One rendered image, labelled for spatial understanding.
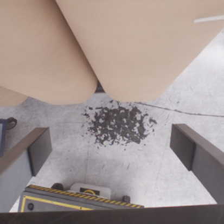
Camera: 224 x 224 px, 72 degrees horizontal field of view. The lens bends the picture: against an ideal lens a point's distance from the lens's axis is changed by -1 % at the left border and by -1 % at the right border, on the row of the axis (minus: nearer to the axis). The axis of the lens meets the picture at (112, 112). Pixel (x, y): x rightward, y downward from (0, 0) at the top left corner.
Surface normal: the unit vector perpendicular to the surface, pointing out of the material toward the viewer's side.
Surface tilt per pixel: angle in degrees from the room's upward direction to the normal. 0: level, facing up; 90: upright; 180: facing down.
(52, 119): 0
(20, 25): 90
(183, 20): 90
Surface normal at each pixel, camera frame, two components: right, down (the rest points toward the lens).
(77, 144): -0.09, -0.12
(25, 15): 0.81, 0.57
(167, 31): 0.02, 0.99
